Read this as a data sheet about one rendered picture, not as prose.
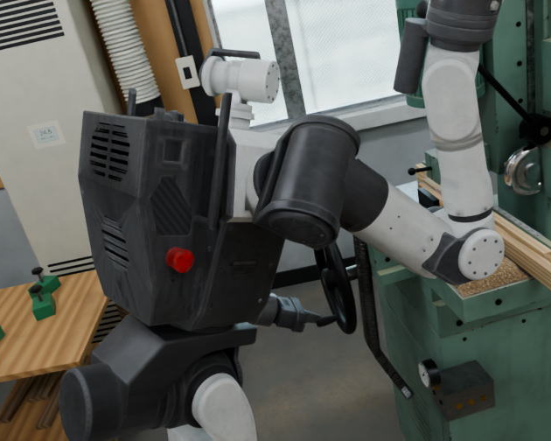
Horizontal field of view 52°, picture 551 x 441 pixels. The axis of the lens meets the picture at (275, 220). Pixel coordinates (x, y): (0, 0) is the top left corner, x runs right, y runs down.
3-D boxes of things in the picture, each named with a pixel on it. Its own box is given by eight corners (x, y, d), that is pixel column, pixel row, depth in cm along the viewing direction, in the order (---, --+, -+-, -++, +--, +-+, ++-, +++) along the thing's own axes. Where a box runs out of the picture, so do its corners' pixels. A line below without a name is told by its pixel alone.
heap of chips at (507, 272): (442, 275, 119) (441, 260, 117) (503, 257, 120) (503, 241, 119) (463, 297, 111) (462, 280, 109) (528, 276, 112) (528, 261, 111)
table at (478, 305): (332, 222, 166) (329, 204, 164) (428, 195, 169) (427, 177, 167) (420, 339, 111) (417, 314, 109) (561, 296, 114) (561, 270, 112)
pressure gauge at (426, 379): (419, 382, 133) (415, 355, 129) (434, 378, 133) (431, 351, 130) (430, 401, 127) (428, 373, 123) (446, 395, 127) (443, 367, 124)
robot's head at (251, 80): (261, 116, 86) (268, 57, 84) (200, 108, 89) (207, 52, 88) (275, 119, 92) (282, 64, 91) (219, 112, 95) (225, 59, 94)
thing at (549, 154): (533, 189, 132) (533, 141, 127) (561, 181, 133) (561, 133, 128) (560, 203, 124) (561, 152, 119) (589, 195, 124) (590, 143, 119)
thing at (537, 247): (416, 180, 166) (414, 164, 164) (422, 178, 166) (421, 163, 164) (543, 275, 112) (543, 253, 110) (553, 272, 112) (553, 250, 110)
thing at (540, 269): (423, 192, 158) (421, 178, 156) (429, 190, 158) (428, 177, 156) (563, 299, 104) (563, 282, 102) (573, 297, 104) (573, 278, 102)
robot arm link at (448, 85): (470, 54, 69) (484, 154, 75) (469, 38, 77) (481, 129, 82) (417, 66, 72) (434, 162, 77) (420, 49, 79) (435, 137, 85)
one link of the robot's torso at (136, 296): (149, 375, 69) (180, 80, 64) (50, 294, 94) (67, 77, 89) (317, 342, 89) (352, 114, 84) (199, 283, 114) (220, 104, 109)
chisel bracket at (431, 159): (426, 182, 143) (423, 150, 139) (477, 168, 144) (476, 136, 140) (440, 192, 136) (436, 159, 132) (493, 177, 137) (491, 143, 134)
